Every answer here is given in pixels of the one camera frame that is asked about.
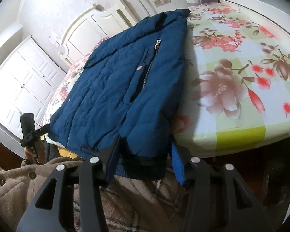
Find person's left hand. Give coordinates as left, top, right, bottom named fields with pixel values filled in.
left=24, top=139, right=46, bottom=165

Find white window sill platform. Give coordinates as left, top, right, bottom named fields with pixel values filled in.
left=216, top=0, right=290, bottom=225

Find white bed headboard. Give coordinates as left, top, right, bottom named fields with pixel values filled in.
left=59, top=0, right=137, bottom=66

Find white wardrobe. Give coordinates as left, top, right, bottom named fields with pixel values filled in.
left=0, top=35, right=67, bottom=145

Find beige fleece robe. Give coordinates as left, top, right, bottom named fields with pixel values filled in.
left=0, top=156, right=107, bottom=232

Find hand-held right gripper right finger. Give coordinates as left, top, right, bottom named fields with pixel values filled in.
left=170, top=141, right=273, bottom=232

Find plaid pajama pants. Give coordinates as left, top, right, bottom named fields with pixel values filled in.
left=72, top=169, right=191, bottom=232

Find floral bed sheet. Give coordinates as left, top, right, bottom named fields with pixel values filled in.
left=42, top=3, right=290, bottom=155

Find yellow fitted sheet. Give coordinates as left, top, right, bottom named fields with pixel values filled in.
left=57, top=146, right=79, bottom=160

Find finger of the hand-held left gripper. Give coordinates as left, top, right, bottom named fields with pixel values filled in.
left=32, top=124, right=51, bottom=138

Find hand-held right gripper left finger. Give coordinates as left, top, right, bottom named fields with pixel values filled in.
left=16, top=134, right=122, bottom=232

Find blue puffer jacket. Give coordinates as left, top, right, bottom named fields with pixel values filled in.
left=49, top=8, right=191, bottom=180

